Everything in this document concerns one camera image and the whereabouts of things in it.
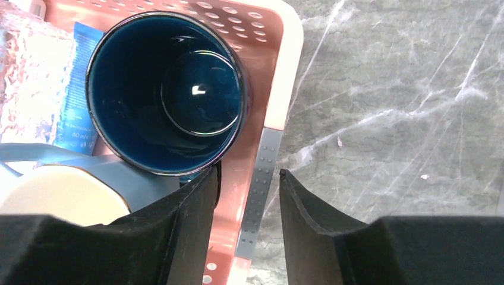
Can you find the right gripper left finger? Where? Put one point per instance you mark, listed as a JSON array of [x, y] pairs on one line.
[[163, 243]]

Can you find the blue toothpaste tube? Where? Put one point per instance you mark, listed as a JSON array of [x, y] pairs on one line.
[[75, 130]]

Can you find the clear acrylic holder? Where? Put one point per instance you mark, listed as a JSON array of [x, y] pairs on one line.
[[36, 61]]

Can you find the dark blue mug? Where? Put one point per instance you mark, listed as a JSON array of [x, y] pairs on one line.
[[166, 93]]

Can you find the pink plastic basket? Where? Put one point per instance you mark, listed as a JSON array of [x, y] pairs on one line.
[[268, 38]]

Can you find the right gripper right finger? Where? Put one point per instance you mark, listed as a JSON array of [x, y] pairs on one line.
[[326, 246]]

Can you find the light blue mug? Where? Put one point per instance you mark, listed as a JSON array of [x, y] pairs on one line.
[[80, 189]]

